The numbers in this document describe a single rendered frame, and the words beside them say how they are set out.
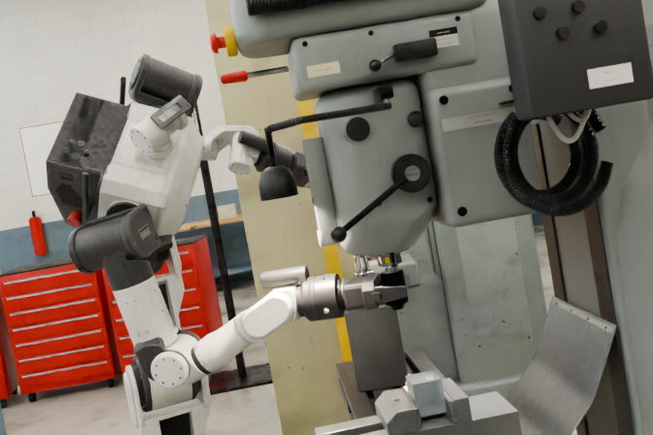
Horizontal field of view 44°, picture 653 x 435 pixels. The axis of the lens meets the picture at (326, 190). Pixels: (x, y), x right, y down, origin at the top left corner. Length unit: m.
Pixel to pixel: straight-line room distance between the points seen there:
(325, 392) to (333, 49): 2.18
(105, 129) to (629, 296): 1.11
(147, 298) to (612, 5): 1.02
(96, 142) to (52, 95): 9.14
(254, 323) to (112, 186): 0.42
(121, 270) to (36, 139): 9.31
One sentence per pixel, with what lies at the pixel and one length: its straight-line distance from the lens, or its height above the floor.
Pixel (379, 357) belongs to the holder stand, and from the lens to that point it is 1.88.
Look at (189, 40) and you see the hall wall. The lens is 10.71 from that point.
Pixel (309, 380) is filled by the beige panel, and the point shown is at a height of 0.59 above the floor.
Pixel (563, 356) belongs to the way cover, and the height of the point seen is 1.03.
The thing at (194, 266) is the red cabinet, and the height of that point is 0.82.
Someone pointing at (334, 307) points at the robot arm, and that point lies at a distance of 1.58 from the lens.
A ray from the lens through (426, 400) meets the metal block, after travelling 1.44.
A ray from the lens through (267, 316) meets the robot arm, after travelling 1.59.
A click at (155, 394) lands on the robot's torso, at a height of 1.00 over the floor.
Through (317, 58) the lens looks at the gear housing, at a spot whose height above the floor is 1.69.
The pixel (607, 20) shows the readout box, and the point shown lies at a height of 1.64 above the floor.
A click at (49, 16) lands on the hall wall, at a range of 11.05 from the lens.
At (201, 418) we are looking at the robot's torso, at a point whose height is 0.90.
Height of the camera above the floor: 1.53
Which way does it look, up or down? 3 degrees down
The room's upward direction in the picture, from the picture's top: 10 degrees counter-clockwise
